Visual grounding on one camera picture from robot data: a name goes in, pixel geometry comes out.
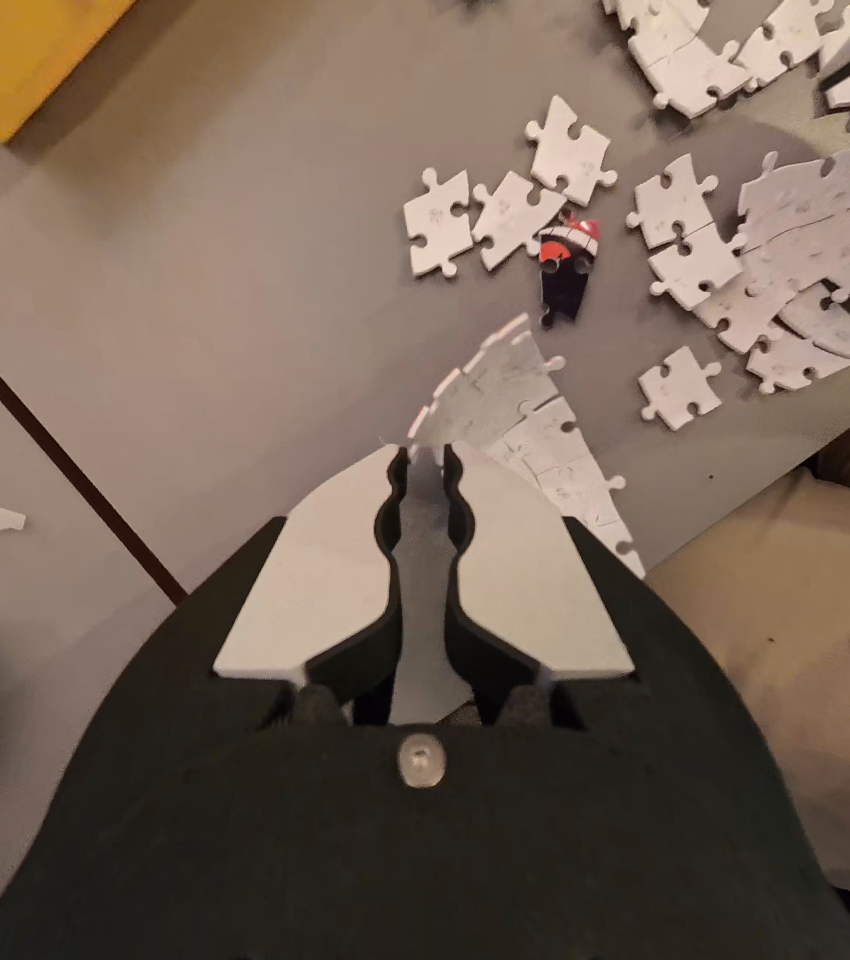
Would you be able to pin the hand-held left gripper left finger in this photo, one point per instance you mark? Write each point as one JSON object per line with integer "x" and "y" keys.
{"x": 320, "y": 585}

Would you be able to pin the curved white puzzle strip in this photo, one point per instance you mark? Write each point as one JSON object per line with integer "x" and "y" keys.
{"x": 537, "y": 450}

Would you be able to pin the flat white puzzle section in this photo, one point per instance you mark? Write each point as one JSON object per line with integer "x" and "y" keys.
{"x": 694, "y": 67}

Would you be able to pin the white wedge puzzle section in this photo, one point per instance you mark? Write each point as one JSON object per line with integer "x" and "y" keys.
{"x": 822, "y": 217}

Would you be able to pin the coloured printed puzzle piece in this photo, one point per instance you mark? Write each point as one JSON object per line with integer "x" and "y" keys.
{"x": 563, "y": 289}

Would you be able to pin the pile of white puzzle pieces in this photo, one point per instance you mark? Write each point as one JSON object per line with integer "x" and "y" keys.
{"x": 792, "y": 337}

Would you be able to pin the yellow plastic bin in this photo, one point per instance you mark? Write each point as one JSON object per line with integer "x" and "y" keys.
{"x": 5, "y": 60}

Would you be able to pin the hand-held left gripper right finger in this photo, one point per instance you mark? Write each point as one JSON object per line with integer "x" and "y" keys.
{"x": 537, "y": 592}

